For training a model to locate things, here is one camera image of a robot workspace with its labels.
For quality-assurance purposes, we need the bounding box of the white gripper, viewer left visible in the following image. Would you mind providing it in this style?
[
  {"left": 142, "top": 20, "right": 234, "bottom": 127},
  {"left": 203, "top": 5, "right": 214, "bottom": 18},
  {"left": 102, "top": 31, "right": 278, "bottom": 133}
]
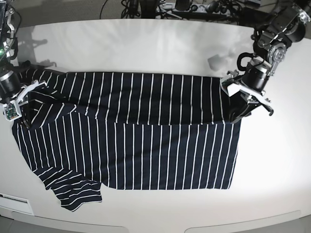
[{"left": 2, "top": 80, "right": 47, "bottom": 129}]

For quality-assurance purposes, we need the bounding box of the white gripper, viewer right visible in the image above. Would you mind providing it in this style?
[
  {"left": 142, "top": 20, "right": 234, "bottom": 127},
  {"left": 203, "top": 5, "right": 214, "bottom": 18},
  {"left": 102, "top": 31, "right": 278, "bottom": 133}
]
[{"left": 222, "top": 70, "right": 274, "bottom": 123}]

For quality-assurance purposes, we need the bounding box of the navy white striped T-shirt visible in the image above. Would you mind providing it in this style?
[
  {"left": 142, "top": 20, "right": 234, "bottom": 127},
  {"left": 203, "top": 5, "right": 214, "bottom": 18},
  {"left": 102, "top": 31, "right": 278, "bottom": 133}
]
[{"left": 12, "top": 68, "right": 240, "bottom": 212}]

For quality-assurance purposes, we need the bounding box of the white power strip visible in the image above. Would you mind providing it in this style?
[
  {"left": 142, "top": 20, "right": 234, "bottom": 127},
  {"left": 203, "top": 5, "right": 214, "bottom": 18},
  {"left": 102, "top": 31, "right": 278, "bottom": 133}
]
[{"left": 159, "top": 2, "right": 230, "bottom": 16}]

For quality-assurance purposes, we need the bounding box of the wrist camera, viewer left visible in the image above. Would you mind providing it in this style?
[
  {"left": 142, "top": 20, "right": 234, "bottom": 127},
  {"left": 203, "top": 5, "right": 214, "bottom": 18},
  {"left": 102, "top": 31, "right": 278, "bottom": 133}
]
[{"left": 3, "top": 104, "right": 21, "bottom": 122}]

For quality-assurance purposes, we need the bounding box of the wrist camera, viewer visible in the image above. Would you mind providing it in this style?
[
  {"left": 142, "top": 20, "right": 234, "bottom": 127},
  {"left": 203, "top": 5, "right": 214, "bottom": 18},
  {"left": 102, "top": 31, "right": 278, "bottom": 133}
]
[
  {"left": 220, "top": 77, "right": 235, "bottom": 97},
  {"left": 3, "top": 104, "right": 21, "bottom": 122}
]

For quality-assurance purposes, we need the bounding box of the wrist camera, viewer right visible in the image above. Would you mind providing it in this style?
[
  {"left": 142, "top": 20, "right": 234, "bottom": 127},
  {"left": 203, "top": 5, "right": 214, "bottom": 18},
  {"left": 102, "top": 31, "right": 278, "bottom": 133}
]
[{"left": 220, "top": 77, "right": 235, "bottom": 97}]

